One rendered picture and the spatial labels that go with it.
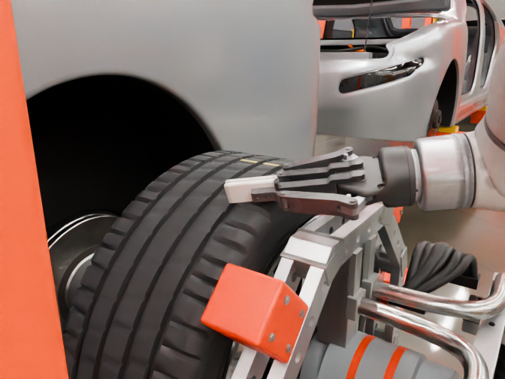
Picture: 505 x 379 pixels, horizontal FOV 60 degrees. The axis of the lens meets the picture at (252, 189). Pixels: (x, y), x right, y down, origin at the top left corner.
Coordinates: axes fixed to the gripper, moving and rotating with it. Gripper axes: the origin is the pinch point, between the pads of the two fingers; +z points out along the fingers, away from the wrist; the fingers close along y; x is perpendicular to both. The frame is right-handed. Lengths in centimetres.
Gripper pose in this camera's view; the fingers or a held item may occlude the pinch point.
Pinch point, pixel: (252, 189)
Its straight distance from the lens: 57.7
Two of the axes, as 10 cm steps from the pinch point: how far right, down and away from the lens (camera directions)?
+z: -9.7, 0.9, 2.3
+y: 1.3, -6.0, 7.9
